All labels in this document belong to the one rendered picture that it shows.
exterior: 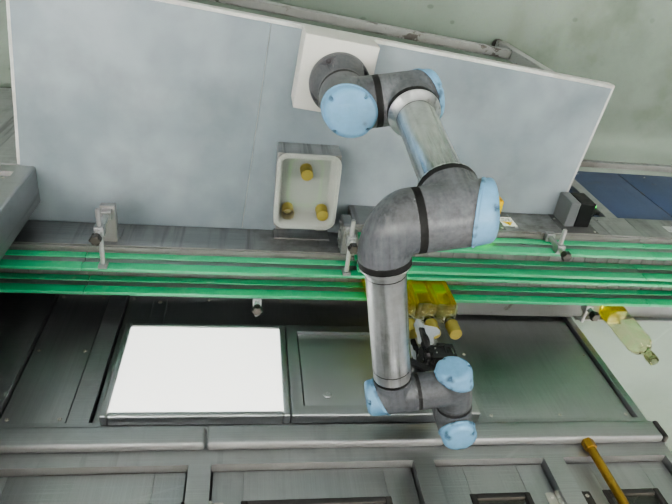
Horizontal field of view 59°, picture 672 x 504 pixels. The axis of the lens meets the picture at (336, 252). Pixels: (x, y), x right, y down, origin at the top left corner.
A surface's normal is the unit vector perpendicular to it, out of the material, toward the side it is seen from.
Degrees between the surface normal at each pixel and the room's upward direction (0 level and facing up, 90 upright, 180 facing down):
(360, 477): 90
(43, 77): 0
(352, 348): 90
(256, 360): 90
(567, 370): 90
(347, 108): 8
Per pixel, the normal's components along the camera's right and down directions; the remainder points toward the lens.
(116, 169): 0.11, 0.52
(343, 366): 0.12, -0.85
